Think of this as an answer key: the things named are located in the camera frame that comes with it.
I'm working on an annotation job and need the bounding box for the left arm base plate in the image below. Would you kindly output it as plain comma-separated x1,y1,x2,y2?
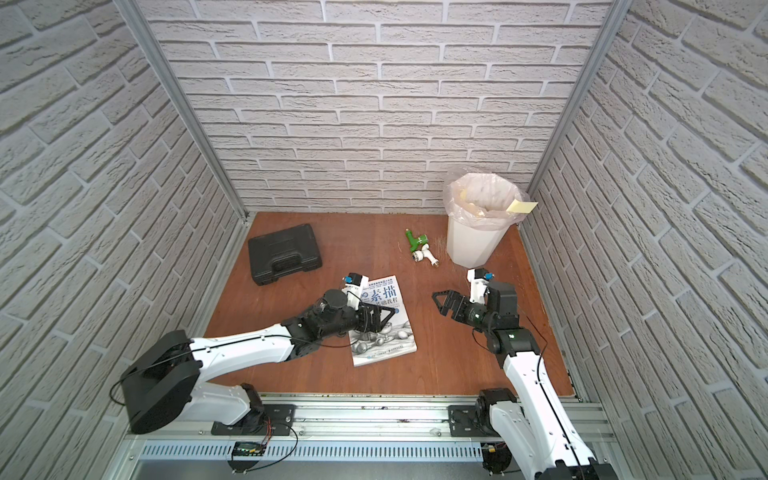
211,404,296,437

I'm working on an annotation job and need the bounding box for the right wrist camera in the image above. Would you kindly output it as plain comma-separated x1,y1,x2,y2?
467,267,517,305

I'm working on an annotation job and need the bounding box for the black plastic tool case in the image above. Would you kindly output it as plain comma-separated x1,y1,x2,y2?
247,224,322,286

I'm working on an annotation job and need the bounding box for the white trash bin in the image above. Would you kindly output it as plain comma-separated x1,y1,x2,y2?
446,205,521,269

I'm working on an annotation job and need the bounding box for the white plastic tap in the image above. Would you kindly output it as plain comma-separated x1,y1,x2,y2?
412,244,439,267

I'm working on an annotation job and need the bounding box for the yellow note on bin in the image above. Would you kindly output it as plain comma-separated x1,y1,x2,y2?
506,199,538,214

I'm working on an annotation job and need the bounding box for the left aluminium corner post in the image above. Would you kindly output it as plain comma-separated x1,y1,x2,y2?
115,0,249,224

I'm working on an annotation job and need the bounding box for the aluminium corner post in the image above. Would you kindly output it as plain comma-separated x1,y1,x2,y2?
115,0,249,224
527,0,632,194

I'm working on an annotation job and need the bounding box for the right aluminium corner post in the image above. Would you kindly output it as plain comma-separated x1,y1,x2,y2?
527,0,632,194

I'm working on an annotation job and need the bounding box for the drawing instruction book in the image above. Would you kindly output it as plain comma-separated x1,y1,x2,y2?
349,275,417,367

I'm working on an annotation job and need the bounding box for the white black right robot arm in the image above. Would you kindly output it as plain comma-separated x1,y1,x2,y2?
432,286,618,479

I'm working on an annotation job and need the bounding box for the small green circuit board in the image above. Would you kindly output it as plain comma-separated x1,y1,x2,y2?
232,441,266,459

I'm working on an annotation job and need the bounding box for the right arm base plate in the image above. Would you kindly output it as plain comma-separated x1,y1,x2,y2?
447,401,530,441

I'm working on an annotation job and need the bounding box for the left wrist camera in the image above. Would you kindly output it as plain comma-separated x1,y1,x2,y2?
341,273,369,310

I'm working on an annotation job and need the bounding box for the aluminium front rail frame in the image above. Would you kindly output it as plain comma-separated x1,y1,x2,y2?
106,394,628,479

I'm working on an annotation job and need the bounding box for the green plastic tap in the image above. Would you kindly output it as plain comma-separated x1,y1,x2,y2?
405,229,429,253

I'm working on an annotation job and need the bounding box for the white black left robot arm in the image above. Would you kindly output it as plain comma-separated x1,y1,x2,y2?
118,289,396,435

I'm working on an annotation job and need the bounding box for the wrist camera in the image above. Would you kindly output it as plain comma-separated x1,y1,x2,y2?
467,267,517,305
341,273,369,310

